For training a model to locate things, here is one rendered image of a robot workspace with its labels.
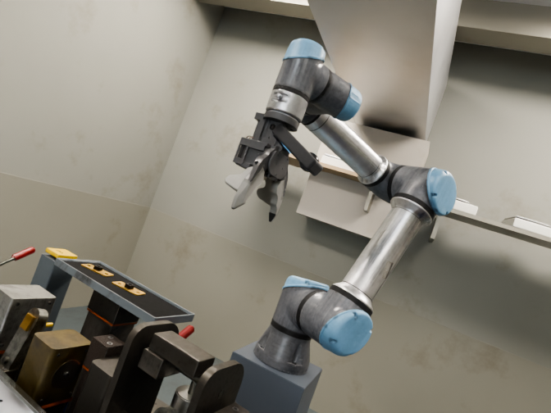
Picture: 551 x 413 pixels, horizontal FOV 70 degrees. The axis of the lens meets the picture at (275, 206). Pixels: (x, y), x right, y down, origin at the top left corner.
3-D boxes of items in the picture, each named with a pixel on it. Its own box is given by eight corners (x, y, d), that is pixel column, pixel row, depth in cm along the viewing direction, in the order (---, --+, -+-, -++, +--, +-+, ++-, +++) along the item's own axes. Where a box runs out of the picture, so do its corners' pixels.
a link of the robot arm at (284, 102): (313, 109, 78) (298, 91, 71) (305, 130, 78) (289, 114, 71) (281, 102, 82) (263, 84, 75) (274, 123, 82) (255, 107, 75)
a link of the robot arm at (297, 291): (296, 319, 113) (311, 274, 114) (326, 340, 102) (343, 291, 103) (263, 313, 107) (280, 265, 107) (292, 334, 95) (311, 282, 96)
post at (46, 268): (-19, 405, 107) (39, 252, 108) (10, 397, 114) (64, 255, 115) (-5, 419, 103) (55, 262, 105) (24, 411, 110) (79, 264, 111)
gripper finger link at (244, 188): (212, 201, 71) (242, 170, 76) (238, 211, 68) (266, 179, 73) (207, 188, 69) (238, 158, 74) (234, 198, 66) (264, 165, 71)
